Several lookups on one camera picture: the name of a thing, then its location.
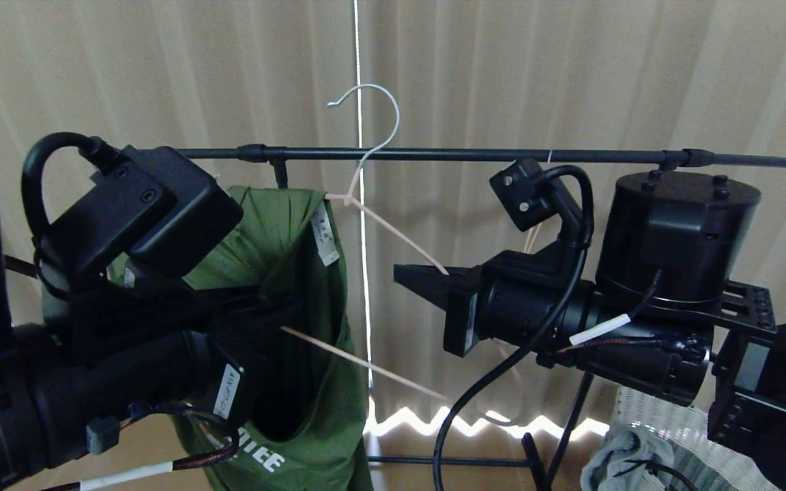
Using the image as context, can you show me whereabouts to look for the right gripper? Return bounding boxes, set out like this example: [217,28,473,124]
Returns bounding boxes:
[444,247,602,359]

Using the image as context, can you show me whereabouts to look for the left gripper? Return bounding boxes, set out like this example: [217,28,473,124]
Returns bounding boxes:
[25,329,248,473]

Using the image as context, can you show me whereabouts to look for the pink clothes hanger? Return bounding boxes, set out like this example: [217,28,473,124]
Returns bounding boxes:
[522,149,555,255]
[280,83,527,428]

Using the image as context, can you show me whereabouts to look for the green printed t-shirt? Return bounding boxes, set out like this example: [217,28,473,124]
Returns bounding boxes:
[109,185,375,491]

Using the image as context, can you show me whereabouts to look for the black clothes rack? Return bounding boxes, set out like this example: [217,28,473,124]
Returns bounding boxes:
[177,143,786,491]

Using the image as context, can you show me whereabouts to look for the white laundry basket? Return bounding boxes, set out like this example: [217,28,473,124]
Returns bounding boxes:
[610,385,784,491]

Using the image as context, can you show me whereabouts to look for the pale grey shorts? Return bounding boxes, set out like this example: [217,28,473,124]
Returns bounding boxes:
[580,421,702,491]

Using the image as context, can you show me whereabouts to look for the beige curtain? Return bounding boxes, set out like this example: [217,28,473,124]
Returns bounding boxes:
[0,0,786,438]

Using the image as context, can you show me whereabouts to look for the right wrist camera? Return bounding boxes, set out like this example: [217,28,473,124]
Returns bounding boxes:
[489,158,589,275]

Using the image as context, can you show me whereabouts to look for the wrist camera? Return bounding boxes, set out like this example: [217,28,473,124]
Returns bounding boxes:
[489,158,589,275]
[38,145,259,363]

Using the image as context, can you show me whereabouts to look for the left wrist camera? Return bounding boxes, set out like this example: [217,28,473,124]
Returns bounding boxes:
[38,145,259,363]

